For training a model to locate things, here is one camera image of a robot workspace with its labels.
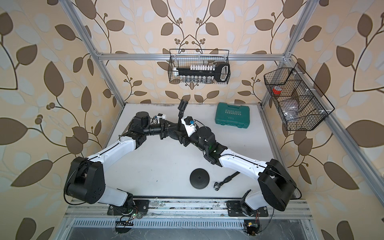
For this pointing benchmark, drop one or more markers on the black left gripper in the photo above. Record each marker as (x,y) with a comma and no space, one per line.
(164,128)

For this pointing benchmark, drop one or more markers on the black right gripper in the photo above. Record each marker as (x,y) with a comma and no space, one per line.
(186,138)

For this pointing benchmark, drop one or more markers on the black round stand base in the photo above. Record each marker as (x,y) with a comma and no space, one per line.
(176,133)

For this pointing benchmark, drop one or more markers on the black microphone stand pole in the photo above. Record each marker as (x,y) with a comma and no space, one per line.
(182,106)

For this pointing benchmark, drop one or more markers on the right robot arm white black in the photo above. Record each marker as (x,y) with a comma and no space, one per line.
(276,186)

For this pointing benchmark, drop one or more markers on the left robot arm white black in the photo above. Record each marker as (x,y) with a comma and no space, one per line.
(86,177)

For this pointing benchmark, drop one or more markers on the green plastic tool case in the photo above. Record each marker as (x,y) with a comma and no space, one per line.
(232,115)

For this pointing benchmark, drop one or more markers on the red item in basket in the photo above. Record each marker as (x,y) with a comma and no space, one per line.
(277,90)

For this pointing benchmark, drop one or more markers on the plastic bag in basket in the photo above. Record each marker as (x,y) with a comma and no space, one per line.
(290,109)

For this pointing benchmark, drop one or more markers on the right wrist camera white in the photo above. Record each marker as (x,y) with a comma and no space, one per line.
(190,126)

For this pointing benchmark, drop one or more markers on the black wire basket back wall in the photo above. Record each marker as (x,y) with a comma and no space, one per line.
(186,57)

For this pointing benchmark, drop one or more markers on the black wire basket wall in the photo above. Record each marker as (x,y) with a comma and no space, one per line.
(314,106)
(186,57)

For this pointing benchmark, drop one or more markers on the socket set rail black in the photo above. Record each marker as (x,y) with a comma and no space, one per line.
(213,73)

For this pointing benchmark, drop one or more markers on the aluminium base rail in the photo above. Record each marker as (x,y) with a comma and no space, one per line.
(170,213)

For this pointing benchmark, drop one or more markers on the black wire basket right wall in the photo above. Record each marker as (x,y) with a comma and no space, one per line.
(314,106)

